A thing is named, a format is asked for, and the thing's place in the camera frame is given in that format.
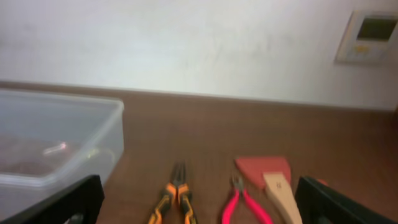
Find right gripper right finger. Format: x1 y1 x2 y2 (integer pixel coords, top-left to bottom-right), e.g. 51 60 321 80
295 176 397 224

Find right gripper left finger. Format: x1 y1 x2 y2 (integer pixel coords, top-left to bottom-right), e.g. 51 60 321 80
1 175 104 224

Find red handled side cutters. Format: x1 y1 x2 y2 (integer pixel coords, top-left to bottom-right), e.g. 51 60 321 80
221 174 274 224

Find orange black long-nose pliers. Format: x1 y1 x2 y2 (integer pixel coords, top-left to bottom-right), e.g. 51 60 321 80
147 162 198 224

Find clear plastic container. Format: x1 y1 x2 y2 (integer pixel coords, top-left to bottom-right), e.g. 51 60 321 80
1 89 124 219

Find orange bit holder strip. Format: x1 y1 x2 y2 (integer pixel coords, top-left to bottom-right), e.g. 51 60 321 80
317 179 328 186

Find orange scraper wooden handle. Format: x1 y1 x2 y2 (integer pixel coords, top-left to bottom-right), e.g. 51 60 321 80
235 156 303 224

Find wall control panel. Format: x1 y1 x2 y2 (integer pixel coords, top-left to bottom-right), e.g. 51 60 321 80
335 10 397 63

